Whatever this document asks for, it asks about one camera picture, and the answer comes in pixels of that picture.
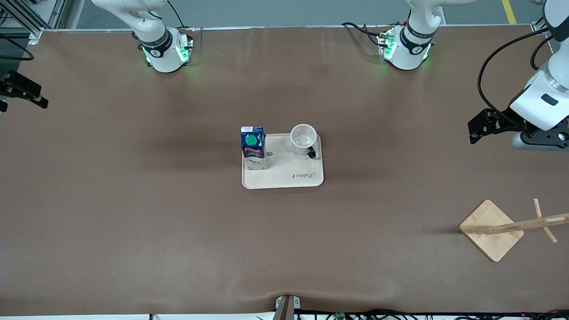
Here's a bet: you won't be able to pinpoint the grey metal clamp bracket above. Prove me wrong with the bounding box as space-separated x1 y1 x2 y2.
272 295 301 320

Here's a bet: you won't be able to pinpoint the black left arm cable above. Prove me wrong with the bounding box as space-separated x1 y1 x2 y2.
477 26 557 112

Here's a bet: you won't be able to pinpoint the white smiley mug black handle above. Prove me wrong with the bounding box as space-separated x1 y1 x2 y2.
290 124 319 160

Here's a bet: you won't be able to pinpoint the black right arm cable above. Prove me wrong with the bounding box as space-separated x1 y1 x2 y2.
0 36 34 61

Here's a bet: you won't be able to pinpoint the beige plastic tray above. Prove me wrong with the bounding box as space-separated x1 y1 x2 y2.
241 132 324 190

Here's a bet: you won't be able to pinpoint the thin black base cable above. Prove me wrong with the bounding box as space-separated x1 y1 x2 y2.
167 0 198 32

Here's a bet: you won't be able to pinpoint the black base power cables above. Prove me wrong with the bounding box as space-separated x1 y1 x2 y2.
341 21 392 47

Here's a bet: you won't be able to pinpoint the blue milk carton green cap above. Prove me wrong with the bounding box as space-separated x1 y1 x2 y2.
240 126 268 171

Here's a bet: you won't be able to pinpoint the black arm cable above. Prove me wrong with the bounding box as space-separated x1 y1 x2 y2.
477 26 557 112
0 36 34 61

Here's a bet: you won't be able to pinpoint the wooden mug stand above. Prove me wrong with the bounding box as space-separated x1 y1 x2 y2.
459 198 569 262

